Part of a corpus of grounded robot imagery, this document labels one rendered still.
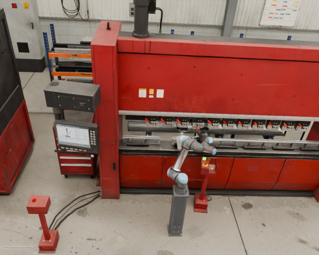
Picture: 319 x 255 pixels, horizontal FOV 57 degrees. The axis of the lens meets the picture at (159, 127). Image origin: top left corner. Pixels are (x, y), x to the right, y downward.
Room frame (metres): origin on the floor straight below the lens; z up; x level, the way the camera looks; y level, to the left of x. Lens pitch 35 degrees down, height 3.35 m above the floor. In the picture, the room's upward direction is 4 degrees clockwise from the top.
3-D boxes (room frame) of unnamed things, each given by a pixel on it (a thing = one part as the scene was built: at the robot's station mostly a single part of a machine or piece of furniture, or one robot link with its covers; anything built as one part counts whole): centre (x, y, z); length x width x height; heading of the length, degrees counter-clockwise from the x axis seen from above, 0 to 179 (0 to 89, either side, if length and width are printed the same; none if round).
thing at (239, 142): (3.27, -1.58, 0.92); 1.67 x 0.06 x 0.10; 95
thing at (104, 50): (3.27, 0.66, 1.15); 0.85 x 0.25 x 2.30; 5
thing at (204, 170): (2.89, -0.68, 0.75); 0.20 x 0.16 x 0.18; 87
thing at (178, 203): (2.40, -0.31, 0.39); 0.18 x 0.18 x 0.77; 6
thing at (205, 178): (2.89, -0.68, 0.39); 0.05 x 0.05 x 0.54; 87
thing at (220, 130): (3.50, -0.70, 0.93); 2.30 x 0.14 x 0.10; 95
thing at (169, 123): (3.15, -0.10, 1.26); 0.15 x 0.09 x 0.17; 95
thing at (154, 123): (3.13, 0.10, 1.26); 0.15 x 0.09 x 0.17; 95
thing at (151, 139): (3.13, 0.23, 0.92); 0.50 x 0.06 x 0.10; 95
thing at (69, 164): (3.40, 1.20, 0.50); 0.50 x 0.50 x 1.00; 5
